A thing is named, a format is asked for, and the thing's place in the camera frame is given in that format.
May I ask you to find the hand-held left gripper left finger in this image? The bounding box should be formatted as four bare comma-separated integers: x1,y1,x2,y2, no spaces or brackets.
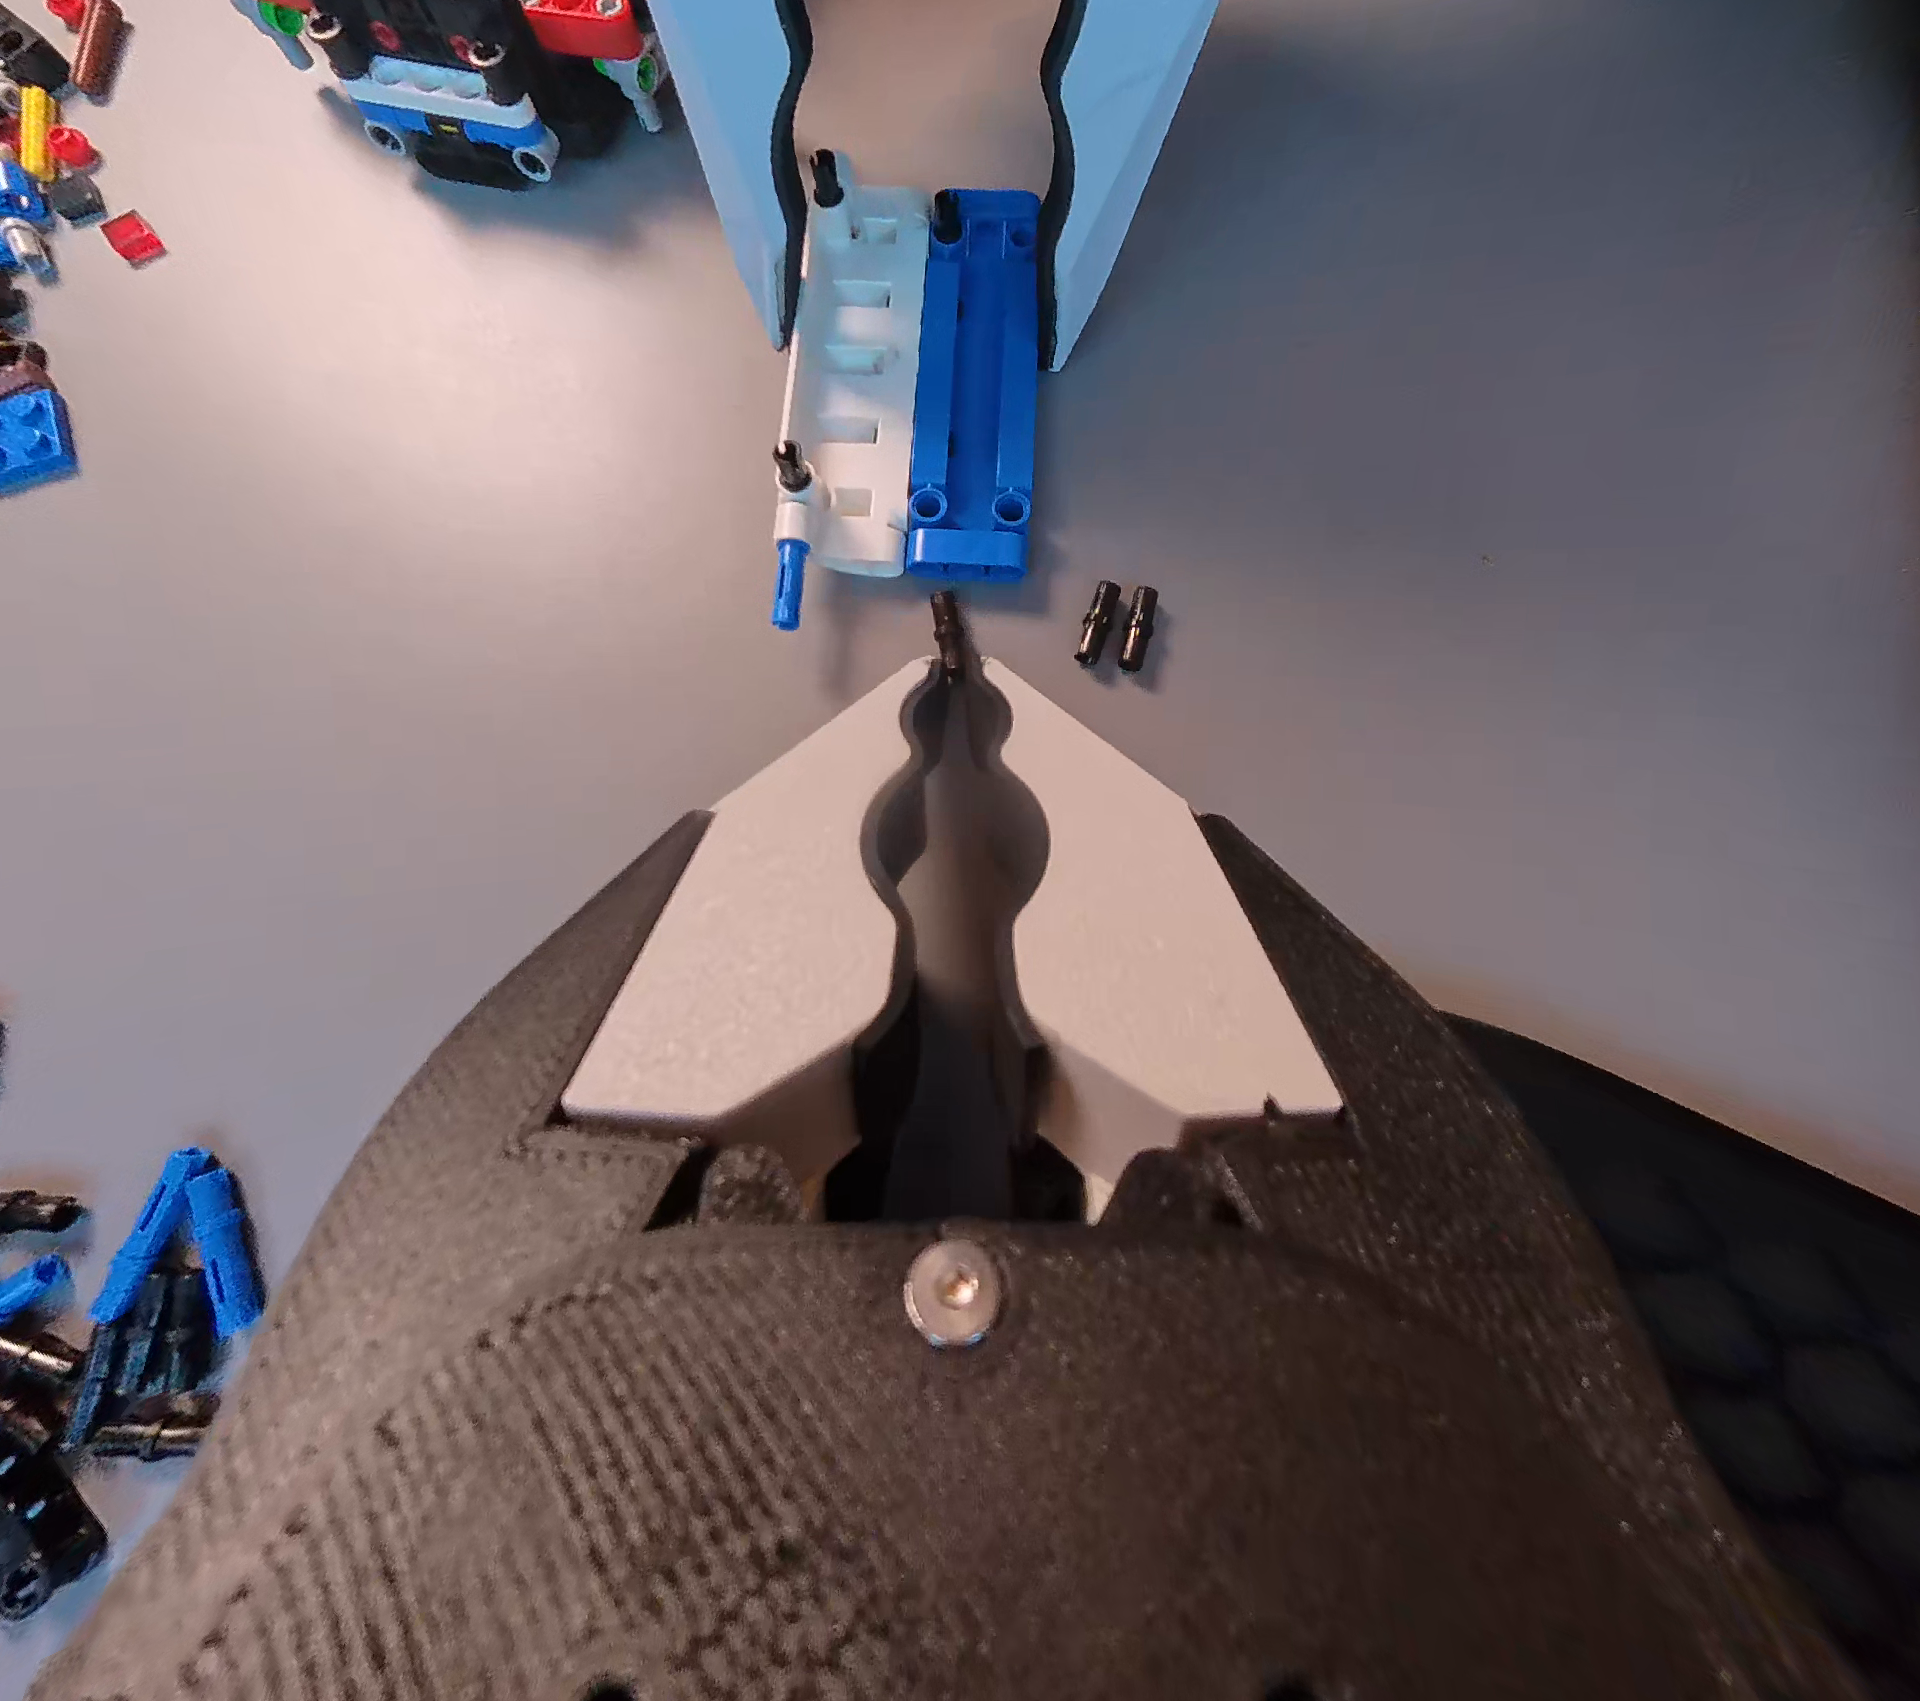
554,654,949,1218

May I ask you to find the black lego liftarm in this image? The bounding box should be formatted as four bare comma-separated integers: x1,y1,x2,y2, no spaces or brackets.
0,1430,110,1626

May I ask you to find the white lego panel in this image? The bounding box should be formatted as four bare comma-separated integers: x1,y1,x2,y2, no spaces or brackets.
773,149,940,578

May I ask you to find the heap of black blue pins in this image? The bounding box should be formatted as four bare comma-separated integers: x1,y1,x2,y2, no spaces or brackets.
0,1146,270,1463

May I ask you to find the black textured pad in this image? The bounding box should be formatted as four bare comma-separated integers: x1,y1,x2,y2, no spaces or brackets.
1446,1018,1920,1701

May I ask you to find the blue lego panel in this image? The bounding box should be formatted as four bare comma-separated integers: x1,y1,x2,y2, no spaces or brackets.
904,188,1046,580

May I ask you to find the pile of mixed lego pieces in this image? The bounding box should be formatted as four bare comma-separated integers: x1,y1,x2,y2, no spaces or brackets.
0,0,127,497

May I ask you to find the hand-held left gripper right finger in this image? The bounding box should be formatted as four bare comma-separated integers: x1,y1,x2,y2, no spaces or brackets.
967,659,1348,1222

